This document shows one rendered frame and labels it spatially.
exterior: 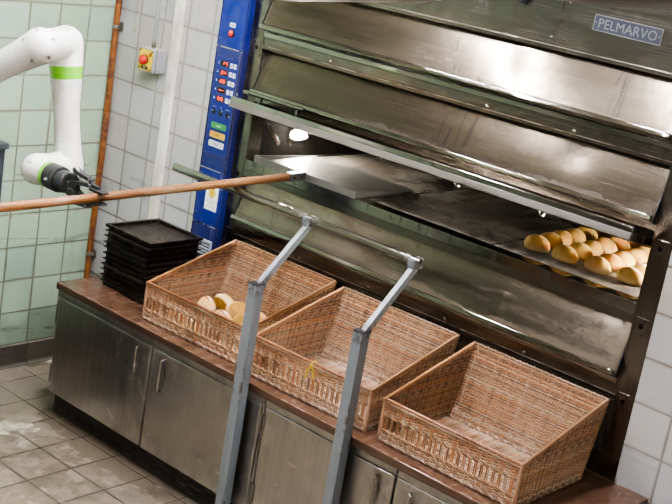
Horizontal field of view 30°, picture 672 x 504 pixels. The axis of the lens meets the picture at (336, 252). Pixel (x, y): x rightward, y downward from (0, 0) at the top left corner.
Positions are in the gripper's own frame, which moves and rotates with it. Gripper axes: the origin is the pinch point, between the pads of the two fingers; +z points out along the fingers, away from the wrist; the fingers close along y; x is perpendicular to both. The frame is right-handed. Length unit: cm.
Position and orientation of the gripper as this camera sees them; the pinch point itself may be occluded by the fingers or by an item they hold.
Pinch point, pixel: (98, 196)
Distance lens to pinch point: 423.0
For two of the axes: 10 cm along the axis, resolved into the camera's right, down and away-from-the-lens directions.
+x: -6.6, 1.0, -7.4
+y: -1.7, 9.5, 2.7
